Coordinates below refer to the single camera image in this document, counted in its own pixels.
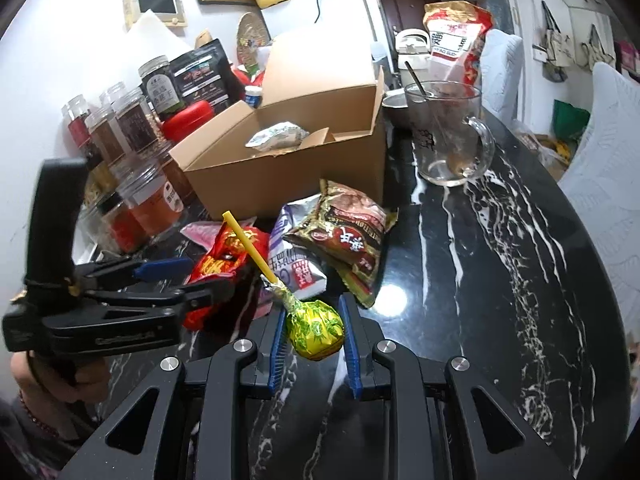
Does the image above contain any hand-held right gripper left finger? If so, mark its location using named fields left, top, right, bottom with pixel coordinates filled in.
left=60, top=302, right=291, bottom=480

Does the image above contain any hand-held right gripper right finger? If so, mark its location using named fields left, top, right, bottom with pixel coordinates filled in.
left=337, top=292, right=571, bottom=480

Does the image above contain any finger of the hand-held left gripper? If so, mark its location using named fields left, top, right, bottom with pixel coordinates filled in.
left=82, top=257, right=193, bottom=291
left=100, top=277, right=236, bottom=321

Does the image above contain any green yellow-stick lollipop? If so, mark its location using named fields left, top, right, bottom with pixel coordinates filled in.
left=222, top=210, right=346, bottom=361

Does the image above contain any red gold candy packet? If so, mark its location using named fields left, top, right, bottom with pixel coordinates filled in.
left=182, top=222, right=271, bottom=331

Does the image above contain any pink snack packet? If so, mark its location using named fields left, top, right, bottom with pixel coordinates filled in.
left=180, top=217, right=258, bottom=251

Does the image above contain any purple white snack packet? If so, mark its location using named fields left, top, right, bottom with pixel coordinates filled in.
left=252, top=200, right=328, bottom=321

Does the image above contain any brown cereal packet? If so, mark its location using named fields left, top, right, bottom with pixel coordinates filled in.
left=282, top=178, right=398, bottom=309

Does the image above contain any brown cardboard box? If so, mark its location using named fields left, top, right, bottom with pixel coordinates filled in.
left=169, top=25, right=387, bottom=221

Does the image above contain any white grey-print snack packet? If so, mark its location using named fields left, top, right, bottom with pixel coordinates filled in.
left=245, top=122, right=311, bottom=152

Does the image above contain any person's left forearm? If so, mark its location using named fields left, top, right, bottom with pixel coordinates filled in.
left=0, top=395, right=96, bottom=471

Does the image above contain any person's left hand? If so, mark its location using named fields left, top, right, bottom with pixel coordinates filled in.
left=10, top=351, right=113, bottom=411

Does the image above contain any clear jar orange label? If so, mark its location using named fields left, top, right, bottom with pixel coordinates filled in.
left=117, top=162, right=183, bottom=238

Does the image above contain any clear jar red label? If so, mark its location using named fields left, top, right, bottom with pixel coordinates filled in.
left=61, top=95, right=101, bottom=161

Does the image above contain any clear jar brown label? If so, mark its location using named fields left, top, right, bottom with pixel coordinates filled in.
left=85, top=105, right=128, bottom=166

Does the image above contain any clear jar dark label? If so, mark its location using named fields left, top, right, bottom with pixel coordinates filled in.
left=111, top=87, right=161, bottom=153

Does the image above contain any plain clear jar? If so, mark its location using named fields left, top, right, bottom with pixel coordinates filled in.
left=100, top=81, right=128, bottom=106

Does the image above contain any red canister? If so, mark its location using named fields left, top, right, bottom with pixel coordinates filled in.
left=161, top=100, right=213, bottom=143

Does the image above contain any black foil pouch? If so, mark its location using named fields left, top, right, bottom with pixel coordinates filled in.
left=169, top=39, right=243, bottom=108

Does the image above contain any white board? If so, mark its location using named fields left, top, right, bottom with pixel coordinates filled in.
left=125, top=10, right=201, bottom=66

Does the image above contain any red plastic bag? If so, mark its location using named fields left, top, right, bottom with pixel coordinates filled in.
left=231, top=65, right=266, bottom=86

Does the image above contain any small wooden-framed screen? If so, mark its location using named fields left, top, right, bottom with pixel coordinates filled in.
left=123, top=0, right=190, bottom=31

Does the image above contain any clear glass mug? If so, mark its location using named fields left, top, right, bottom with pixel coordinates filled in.
left=404, top=80, right=496, bottom=187

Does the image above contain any metal bowl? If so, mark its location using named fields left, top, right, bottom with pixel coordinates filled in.
left=382, top=89, right=413, bottom=128

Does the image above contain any woven basket tray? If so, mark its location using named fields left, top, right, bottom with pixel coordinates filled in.
left=236, top=12, right=273, bottom=68

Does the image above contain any metal spoon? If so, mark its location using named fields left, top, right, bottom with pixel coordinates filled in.
left=405, top=62, right=433, bottom=97

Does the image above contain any white fridge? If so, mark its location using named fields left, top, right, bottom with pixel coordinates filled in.
left=260, top=0, right=396, bottom=76

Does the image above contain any green bag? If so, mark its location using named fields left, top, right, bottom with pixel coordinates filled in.
left=552, top=100, right=591, bottom=143

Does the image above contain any red white nut bag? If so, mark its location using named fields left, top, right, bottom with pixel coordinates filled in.
left=424, top=1, right=493, bottom=86

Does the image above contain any brown door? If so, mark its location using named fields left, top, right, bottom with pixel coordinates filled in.
left=374, top=0, right=443, bottom=36

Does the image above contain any canvas tote bag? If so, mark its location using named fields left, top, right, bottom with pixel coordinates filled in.
left=580, top=22, right=618, bottom=68
left=532, top=0, right=576, bottom=81

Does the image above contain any red bead bracelet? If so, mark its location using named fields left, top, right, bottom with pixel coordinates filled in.
left=17, top=390, right=61, bottom=436

